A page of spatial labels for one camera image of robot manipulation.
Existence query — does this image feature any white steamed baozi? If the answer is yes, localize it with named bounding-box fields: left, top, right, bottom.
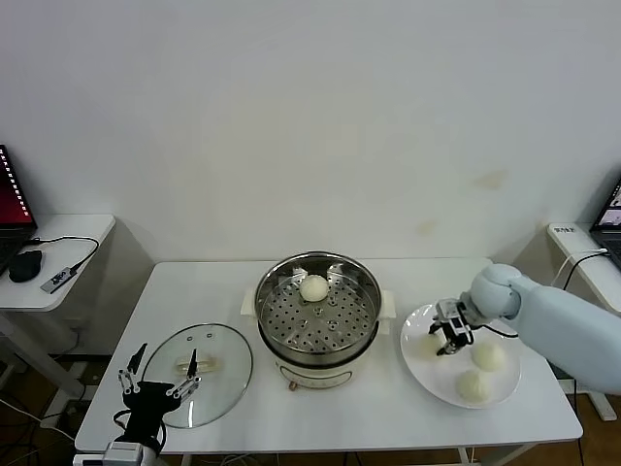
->
left=419, top=336, right=445, bottom=363
left=471, top=341, right=507, bottom=374
left=299, top=273, right=330, bottom=304
left=455, top=369, right=495, bottom=403

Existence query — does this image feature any perforated steel steamer basket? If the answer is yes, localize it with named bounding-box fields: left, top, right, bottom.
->
left=255, top=250, right=382, bottom=358

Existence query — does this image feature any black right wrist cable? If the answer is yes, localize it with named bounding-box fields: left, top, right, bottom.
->
left=468, top=323, right=521, bottom=340

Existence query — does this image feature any glass lid with cream handle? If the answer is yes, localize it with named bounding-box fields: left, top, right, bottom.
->
left=143, top=323, right=255, bottom=430

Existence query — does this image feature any grey laptop with dark screen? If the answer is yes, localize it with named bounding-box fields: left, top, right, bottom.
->
left=587, top=177, right=621, bottom=271

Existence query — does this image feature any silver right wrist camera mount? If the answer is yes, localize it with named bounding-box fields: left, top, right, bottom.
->
left=434, top=298, right=479, bottom=341

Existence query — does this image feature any white side table with label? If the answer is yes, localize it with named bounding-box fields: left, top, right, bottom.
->
left=546, top=222, right=621, bottom=421

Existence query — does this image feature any black computer mouse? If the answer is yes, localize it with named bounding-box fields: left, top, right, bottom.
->
left=10, top=250, right=46, bottom=283

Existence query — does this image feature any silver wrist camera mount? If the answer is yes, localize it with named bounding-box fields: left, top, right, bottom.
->
left=434, top=298, right=479, bottom=341
left=104, top=439, right=149, bottom=466

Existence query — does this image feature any white round plate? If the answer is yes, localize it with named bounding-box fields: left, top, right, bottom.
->
left=399, top=302, right=522, bottom=410

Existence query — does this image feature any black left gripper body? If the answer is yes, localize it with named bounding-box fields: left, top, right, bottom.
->
left=120, top=382, right=176, bottom=441

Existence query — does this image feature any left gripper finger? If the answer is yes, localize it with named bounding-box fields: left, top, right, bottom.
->
left=117, top=343, right=148, bottom=394
left=167, top=349, right=203, bottom=400

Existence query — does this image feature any cream electric cooker pot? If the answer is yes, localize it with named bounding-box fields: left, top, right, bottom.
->
left=241, top=285, right=398, bottom=393

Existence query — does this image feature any black floor cable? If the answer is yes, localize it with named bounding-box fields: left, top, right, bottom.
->
left=0, top=395, right=49, bottom=438

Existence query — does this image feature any laptop with red screen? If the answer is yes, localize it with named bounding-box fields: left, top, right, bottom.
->
left=0, top=144, right=39, bottom=278

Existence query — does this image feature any black hanging cable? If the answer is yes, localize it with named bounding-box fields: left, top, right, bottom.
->
left=557, top=376, right=583, bottom=418

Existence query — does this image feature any black drive cable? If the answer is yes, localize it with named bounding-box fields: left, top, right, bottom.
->
left=22, top=236, right=101, bottom=273

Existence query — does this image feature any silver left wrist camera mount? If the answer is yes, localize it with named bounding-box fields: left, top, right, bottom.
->
left=104, top=439, right=149, bottom=466

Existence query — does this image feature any black laptop cable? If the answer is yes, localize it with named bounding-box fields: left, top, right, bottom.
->
left=565, top=250, right=607, bottom=292

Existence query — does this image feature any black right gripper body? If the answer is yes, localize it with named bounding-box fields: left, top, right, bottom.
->
left=439, top=322, right=471, bottom=350

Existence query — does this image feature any white cable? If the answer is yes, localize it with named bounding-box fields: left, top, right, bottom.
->
left=551, top=250, right=607, bottom=288

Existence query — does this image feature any grey usb hub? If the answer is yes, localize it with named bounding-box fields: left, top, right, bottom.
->
left=39, top=269, right=79, bottom=295

